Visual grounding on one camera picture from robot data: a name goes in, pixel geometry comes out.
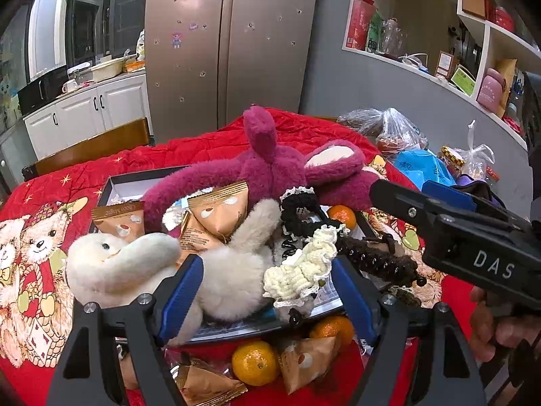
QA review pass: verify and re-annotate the person's right hand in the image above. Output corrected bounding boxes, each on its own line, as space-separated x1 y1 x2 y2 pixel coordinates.
470 285 541 362

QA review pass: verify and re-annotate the brown braided hair clip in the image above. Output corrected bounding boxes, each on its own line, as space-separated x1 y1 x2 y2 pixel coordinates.
338 237 427 289

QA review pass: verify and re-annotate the pink container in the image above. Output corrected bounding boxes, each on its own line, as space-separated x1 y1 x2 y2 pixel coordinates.
477 68 508 115

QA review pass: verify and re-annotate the black lace scrunchie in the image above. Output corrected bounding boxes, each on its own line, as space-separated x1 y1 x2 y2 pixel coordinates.
280 186 323 238

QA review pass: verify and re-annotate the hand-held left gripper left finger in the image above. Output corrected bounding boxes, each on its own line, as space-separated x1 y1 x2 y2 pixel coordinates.
46 254 206 406

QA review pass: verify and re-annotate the cream knitted scrunchie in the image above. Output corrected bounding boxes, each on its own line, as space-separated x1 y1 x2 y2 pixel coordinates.
263 224 351 309

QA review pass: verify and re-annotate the blue plastic bag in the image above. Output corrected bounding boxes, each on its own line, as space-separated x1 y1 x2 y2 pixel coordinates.
393 148 457 189

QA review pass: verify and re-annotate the black microwave oven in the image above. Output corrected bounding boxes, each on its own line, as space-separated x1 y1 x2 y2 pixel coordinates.
17 65 68 115

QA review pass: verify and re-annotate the wooden chair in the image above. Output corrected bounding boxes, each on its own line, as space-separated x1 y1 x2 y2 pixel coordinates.
22 117 152 180

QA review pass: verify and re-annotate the white kitchen cabinet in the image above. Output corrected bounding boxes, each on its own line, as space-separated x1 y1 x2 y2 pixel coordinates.
23 72 153 159

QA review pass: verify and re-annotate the knotted clear plastic bag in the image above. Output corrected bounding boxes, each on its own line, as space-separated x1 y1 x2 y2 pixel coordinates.
461 120 497 182

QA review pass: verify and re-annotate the clear plastic bag with food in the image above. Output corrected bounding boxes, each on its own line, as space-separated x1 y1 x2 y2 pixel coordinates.
337 108 427 157

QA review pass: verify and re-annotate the small black hair claw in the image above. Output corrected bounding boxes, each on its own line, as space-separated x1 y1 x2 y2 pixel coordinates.
275 237 306 264

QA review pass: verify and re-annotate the cream plush toy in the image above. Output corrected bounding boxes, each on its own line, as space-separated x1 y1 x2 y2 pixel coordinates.
65 232 182 310

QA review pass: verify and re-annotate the dark kitchen window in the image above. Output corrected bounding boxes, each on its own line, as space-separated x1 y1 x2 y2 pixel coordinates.
65 0 150 68

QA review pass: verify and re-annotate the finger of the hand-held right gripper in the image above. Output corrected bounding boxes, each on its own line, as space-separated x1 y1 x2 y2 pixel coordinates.
421 180 529 221
369 179 455 242

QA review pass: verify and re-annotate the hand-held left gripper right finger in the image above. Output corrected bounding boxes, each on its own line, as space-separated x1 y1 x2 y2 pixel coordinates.
332 256 487 406

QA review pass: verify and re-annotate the glass jar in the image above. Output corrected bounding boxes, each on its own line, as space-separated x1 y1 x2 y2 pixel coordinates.
380 19 406 55

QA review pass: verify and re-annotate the fluffy white plush toy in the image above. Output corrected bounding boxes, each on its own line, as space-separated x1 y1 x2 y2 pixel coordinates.
186 199 282 345

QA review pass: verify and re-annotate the brown triangular snack packet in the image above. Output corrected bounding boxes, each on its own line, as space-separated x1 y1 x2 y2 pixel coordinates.
91 202 146 242
186 181 250 242
279 336 341 394
175 357 248 406
180 213 225 254

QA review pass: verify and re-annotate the green carton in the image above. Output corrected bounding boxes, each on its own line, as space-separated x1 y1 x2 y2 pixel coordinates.
367 8 385 53

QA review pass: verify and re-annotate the magenta plush toy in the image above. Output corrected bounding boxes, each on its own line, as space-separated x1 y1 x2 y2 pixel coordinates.
144 106 368 231

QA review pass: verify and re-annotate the cream basin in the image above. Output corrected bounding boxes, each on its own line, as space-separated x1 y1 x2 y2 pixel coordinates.
91 57 127 82

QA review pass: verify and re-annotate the silver double-door refrigerator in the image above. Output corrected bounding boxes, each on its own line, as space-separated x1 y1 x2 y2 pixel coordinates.
144 0 320 134

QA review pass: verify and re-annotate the brown knitted scrunchie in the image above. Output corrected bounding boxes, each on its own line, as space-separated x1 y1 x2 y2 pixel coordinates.
380 283 427 309

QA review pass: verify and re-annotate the orange mandarin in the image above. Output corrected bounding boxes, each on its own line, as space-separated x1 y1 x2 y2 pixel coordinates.
308 315 356 349
327 204 357 231
232 340 282 387

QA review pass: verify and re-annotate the black tray box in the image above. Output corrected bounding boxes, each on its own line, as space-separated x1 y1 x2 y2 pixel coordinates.
72 165 381 343

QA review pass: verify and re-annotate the jar with yellow-black lid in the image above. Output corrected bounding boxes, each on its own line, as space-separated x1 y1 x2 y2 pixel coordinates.
440 146 466 174

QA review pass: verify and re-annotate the red printed blanket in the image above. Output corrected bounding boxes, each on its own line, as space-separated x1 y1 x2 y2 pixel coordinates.
0 108 474 406

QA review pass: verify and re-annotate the purple and grey cloth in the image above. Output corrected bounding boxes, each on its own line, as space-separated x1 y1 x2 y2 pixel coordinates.
456 178 508 204

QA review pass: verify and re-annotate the red carton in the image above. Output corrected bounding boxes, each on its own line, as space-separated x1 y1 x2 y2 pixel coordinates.
347 0 377 49

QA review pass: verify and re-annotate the white wall shelf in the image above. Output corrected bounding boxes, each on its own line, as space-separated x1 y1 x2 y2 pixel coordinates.
342 0 541 149

